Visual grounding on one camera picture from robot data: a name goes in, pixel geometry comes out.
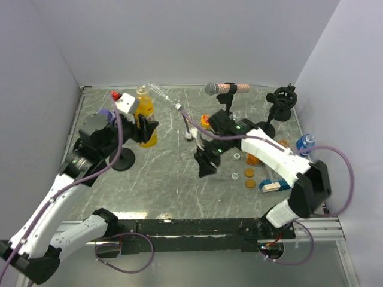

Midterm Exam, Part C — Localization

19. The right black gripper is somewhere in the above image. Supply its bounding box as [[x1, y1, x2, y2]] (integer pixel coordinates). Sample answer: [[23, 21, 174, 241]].
[[194, 134, 233, 179]]

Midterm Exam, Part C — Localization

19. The yellow juice bottle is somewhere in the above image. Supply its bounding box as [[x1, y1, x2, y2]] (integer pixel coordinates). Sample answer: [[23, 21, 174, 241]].
[[134, 84, 157, 148]]

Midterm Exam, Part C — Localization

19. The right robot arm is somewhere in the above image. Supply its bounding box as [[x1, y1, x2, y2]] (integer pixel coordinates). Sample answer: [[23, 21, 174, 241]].
[[186, 110, 331, 238]]

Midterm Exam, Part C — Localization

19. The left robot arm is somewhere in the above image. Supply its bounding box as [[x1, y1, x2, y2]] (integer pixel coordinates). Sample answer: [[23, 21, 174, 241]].
[[1, 114, 158, 285]]

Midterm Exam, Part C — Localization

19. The small clear open bottle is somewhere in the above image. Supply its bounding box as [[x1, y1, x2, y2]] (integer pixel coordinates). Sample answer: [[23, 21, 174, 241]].
[[232, 111, 241, 121]]

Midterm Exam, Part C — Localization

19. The blue label water bottle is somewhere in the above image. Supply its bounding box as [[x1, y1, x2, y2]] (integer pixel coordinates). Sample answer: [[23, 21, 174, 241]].
[[296, 134, 315, 157]]

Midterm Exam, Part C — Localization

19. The white green cap lower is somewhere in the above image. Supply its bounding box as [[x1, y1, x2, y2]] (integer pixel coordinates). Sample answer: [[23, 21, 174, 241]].
[[231, 173, 239, 180]]

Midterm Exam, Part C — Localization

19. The left black microphone stand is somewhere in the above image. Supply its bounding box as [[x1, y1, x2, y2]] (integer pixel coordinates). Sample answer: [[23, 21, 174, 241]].
[[112, 148, 136, 172]]

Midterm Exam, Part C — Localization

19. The black microphone stand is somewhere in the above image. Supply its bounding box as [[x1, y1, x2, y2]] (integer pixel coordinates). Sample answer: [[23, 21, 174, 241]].
[[256, 83, 297, 139], [112, 148, 136, 172], [215, 82, 238, 118]]

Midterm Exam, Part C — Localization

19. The purple microphone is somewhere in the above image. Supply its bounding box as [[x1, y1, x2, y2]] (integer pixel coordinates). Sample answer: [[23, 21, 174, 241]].
[[98, 108, 115, 123]]

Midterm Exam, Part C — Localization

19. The brown cap upper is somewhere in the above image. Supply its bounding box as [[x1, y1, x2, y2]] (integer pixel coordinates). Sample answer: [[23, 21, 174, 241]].
[[245, 169, 254, 178]]

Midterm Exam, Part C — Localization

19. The brown cap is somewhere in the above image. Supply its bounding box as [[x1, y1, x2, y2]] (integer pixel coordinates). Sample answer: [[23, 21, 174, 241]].
[[245, 179, 256, 188], [245, 169, 254, 178]]

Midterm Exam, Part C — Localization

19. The brown cap lower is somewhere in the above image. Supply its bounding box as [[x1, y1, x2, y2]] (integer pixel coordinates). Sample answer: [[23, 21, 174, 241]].
[[245, 179, 256, 188]]

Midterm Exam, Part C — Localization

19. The yellow red toy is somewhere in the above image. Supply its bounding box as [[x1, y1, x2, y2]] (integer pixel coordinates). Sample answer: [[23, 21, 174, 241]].
[[200, 114, 211, 129]]

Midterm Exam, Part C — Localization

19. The blue white block toy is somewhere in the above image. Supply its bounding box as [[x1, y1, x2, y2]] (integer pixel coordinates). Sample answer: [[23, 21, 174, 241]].
[[259, 179, 291, 193]]

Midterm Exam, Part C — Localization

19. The grey rod tool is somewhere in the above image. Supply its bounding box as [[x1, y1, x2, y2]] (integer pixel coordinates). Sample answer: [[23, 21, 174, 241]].
[[265, 166, 276, 181]]

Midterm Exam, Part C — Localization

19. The center black microphone stand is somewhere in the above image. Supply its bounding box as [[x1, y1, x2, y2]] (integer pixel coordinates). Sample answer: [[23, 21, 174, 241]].
[[215, 82, 238, 118]]

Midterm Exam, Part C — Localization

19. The silver head pink microphone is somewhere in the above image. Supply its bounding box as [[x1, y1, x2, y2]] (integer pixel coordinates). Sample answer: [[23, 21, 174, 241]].
[[204, 82, 250, 96]]

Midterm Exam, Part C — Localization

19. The right black microphone stand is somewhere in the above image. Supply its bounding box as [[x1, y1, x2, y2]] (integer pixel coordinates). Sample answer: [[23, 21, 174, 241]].
[[256, 83, 297, 139]]

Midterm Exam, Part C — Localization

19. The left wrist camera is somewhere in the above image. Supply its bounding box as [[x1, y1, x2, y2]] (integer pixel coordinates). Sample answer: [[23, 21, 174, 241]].
[[111, 91, 139, 121]]

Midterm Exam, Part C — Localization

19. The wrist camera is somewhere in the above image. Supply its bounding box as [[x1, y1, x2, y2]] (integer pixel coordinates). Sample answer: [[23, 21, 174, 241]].
[[111, 91, 139, 121], [184, 127, 203, 149]]

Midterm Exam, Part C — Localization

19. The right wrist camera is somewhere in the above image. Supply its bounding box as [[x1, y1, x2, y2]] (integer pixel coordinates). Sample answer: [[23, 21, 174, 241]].
[[184, 127, 203, 149]]

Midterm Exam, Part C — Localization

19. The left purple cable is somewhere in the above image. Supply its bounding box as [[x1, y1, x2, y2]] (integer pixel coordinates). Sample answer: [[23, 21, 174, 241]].
[[0, 95, 123, 276]]

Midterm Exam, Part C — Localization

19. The purple cable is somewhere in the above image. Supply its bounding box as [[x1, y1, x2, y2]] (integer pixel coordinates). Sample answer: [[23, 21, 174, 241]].
[[0, 95, 123, 276], [180, 109, 356, 218]]

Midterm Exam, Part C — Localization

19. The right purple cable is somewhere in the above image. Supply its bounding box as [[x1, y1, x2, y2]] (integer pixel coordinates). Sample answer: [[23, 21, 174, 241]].
[[180, 109, 356, 218]]

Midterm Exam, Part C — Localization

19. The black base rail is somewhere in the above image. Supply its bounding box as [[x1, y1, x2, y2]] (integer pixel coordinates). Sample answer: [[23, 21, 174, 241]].
[[94, 218, 296, 255]]

